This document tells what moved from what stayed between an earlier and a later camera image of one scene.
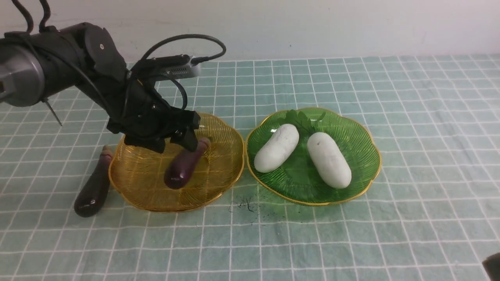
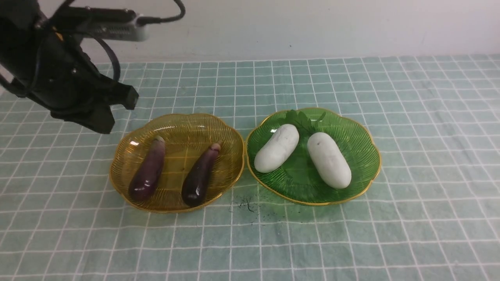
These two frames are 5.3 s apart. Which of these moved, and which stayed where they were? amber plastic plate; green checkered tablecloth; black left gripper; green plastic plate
Moved: black left gripper
Stayed: amber plastic plate; green plastic plate; green checkered tablecloth
